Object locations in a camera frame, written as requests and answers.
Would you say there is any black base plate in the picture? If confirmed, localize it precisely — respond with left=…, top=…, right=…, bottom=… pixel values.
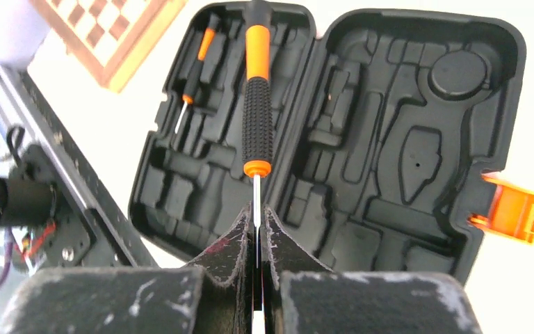
left=0, top=65, right=157, bottom=267

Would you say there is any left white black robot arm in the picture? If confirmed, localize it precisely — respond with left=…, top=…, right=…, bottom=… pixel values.
left=0, top=177, right=58, bottom=228

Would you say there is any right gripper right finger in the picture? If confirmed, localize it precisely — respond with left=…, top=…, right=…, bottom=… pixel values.
left=262, top=206, right=482, bottom=333

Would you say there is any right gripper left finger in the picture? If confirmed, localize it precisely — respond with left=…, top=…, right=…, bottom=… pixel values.
left=0, top=205, right=252, bottom=333

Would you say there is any black plastic tool case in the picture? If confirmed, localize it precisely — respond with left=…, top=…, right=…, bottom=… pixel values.
left=129, top=2, right=534, bottom=282

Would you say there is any wooden chessboard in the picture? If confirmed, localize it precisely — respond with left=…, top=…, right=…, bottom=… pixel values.
left=31, top=0, right=186, bottom=93

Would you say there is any small orange bit driver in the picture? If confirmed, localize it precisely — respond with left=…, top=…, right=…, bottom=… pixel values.
left=174, top=13, right=220, bottom=134

